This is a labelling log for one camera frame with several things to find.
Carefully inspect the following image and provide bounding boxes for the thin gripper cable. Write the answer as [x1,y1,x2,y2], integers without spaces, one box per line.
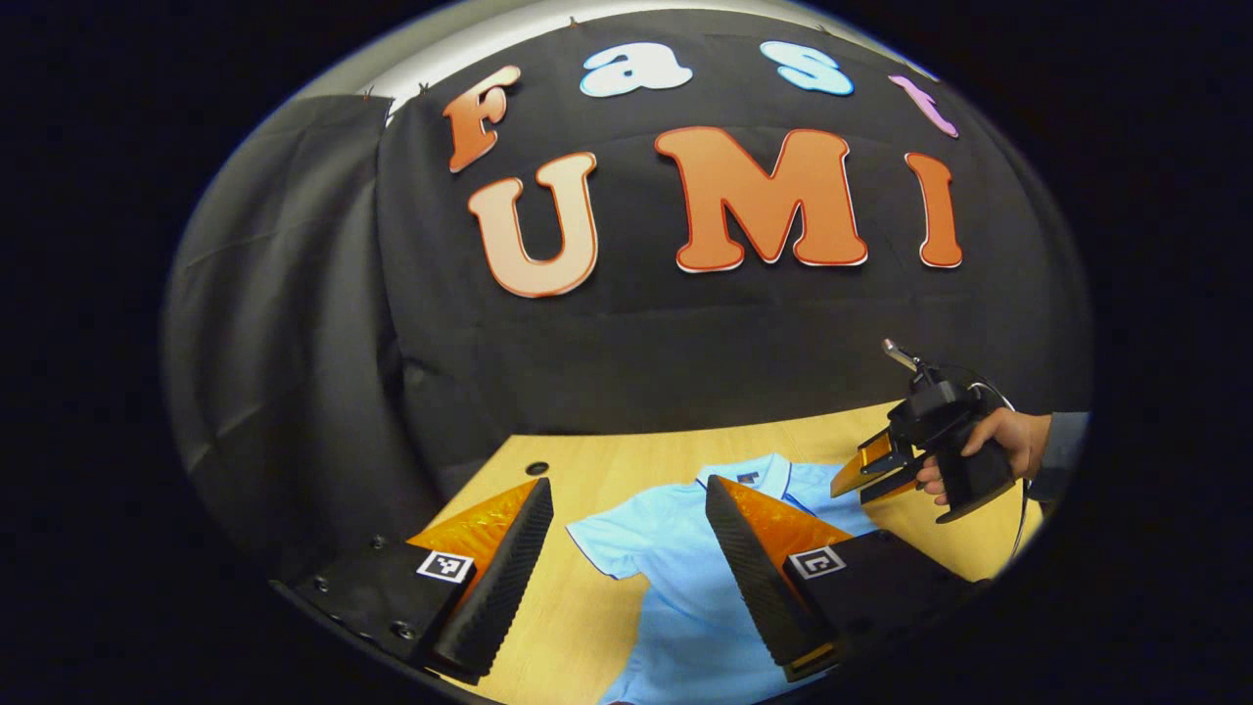
[964,380,1039,564]

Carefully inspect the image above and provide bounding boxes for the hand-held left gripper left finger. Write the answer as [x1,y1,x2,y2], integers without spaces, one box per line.
[292,477,555,684]

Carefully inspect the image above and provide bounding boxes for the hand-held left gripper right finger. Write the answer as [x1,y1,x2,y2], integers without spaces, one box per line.
[705,475,992,684]

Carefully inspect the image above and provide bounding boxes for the light blue T-shirt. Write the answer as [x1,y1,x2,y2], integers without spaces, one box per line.
[566,451,887,705]

